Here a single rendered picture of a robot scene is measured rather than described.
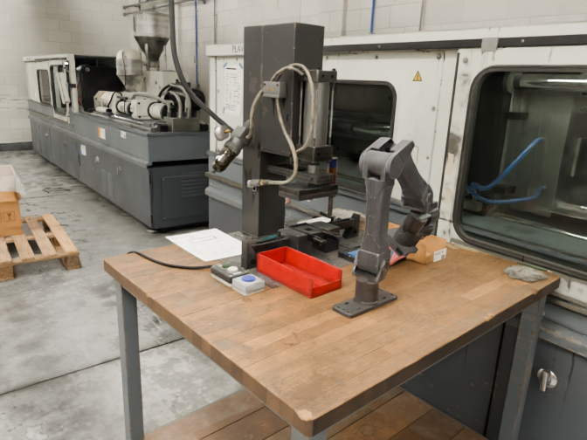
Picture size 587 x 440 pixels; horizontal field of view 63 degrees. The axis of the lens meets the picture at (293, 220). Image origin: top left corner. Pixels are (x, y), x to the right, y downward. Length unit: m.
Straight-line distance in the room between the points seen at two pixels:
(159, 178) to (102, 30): 6.60
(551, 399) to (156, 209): 3.66
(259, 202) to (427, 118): 0.78
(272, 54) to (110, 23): 9.39
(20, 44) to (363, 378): 9.95
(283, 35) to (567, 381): 1.49
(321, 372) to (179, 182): 3.83
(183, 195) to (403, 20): 2.66
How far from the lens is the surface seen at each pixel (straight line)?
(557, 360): 1.94
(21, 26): 10.58
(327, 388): 1.00
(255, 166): 1.77
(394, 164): 1.21
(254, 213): 1.81
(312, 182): 1.58
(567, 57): 1.77
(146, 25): 6.21
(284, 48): 1.63
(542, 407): 2.05
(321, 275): 1.47
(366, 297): 1.30
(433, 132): 2.06
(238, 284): 1.37
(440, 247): 1.77
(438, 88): 2.06
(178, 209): 4.78
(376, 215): 1.24
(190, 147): 4.74
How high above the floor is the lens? 1.48
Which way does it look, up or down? 16 degrees down
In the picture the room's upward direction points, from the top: 2 degrees clockwise
